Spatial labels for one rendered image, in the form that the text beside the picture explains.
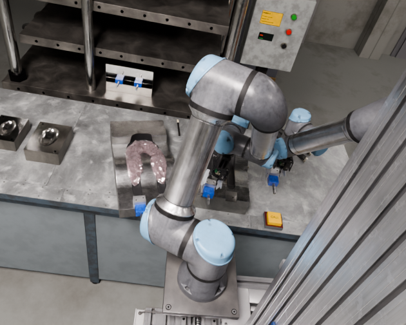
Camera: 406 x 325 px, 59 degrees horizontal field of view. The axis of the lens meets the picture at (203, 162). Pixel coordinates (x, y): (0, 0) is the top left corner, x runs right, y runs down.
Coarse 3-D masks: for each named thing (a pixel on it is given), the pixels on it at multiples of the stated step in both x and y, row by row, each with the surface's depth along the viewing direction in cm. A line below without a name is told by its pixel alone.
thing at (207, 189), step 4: (208, 180) 152; (212, 180) 153; (204, 184) 151; (208, 184) 151; (212, 184) 151; (204, 188) 150; (208, 188) 150; (212, 188) 151; (204, 192) 148; (208, 192) 148; (212, 192) 149; (204, 196) 149; (208, 196) 148; (212, 196) 149; (208, 200) 146; (208, 204) 145
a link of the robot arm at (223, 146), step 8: (224, 128) 125; (232, 128) 125; (224, 136) 120; (232, 136) 122; (240, 136) 122; (216, 144) 122; (224, 144) 120; (232, 144) 120; (240, 144) 121; (224, 152) 122; (232, 152) 124; (240, 152) 122
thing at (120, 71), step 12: (108, 60) 205; (120, 60) 207; (108, 72) 205; (120, 72) 205; (132, 72) 205; (144, 72) 204; (156, 72) 223; (108, 84) 211; (120, 84) 211; (132, 84) 210; (144, 84) 210
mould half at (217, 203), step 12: (216, 156) 171; (240, 168) 170; (216, 180) 162; (240, 180) 165; (216, 192) 156; (240, 192) 159; (204, 204) 158; (216, 204) 158; (228, 204) 157; (240, 204) 157
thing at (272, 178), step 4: (272, 168) 163; (276, 168) 164; (272, 172) 161; (276, 172) 162; (268, 176) 162; (272, 176) 162; (276, 176) 162; (268, 180) 161; (272, 180) 160; (276, 180) 160; (268, 184) 161; (272, 184) 160; (276, 184) 160
